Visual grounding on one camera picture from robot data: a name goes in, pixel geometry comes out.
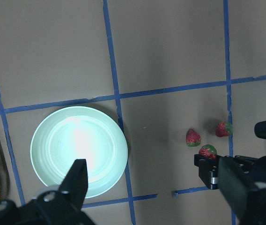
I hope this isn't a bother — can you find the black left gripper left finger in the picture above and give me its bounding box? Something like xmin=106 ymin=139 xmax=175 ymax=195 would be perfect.
xmin=0 ymin=159 xmax=94 ymax=225

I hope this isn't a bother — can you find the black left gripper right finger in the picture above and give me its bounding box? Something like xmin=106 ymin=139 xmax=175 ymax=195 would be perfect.
xmin=218 ymin=156 xmax=266 ymax=225

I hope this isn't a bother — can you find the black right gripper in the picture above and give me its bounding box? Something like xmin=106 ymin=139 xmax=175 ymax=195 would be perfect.
xmin=193 ymin=119 xmax=266 ymax=190

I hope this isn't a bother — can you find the strawberry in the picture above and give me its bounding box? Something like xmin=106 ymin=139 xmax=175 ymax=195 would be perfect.
xmin=185 ymin=129 xmax=201 ymax=147
xmin=215 ymin=122 xmax=233 ymax=137
xmin=199 ymin=144 xmax=217 ymax=159

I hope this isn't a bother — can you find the light green plate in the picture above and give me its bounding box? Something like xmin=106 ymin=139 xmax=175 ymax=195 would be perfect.
xmin=30 ymin=106 xmax=128 ymax=198

